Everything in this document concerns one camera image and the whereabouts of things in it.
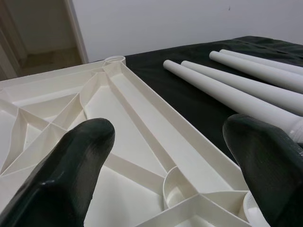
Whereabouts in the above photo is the white plastic table top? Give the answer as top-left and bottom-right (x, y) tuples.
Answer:
(0, 55), (267, 227)

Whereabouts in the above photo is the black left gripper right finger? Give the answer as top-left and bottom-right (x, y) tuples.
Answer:
(223, 114), (303, 227)

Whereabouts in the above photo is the black table cloth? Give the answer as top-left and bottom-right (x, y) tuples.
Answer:
(124, 35), (303, 166)

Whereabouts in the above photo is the white tapered plastic table leg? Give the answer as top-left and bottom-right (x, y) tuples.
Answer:
(181, 60), (303, 119)
(163, 60), (303, 142)
(209, 51), (303, 95)
(219, 48), (303, 77)

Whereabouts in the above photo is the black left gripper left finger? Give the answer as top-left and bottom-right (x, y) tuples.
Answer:
(0, 118), (116, 227)

